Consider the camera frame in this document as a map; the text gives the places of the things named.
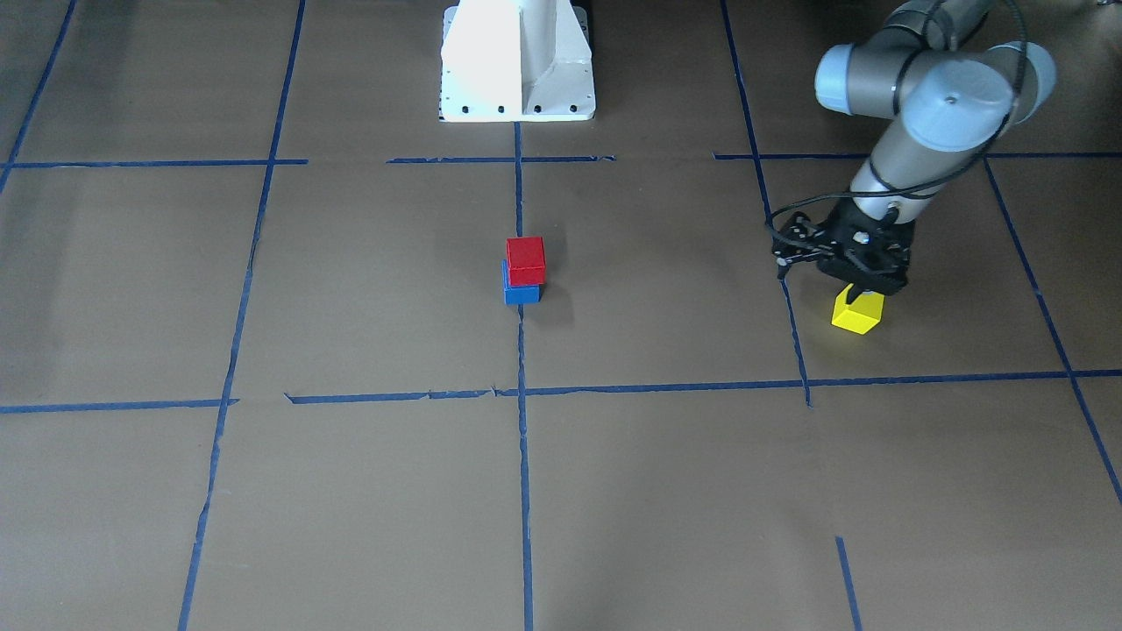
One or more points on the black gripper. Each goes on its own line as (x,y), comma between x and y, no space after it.
(799,243)

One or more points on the yellow cube block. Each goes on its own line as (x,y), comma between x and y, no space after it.
(857,310)

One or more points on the red cube block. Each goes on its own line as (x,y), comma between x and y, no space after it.
(526,261)

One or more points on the blue cube block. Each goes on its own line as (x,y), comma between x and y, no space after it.
(513,294)

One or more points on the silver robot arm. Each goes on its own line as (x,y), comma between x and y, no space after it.
(945,106)

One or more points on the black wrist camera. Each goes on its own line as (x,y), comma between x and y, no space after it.
(798,240)

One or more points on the white camera pole mount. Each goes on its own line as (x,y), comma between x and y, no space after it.
(514,61)

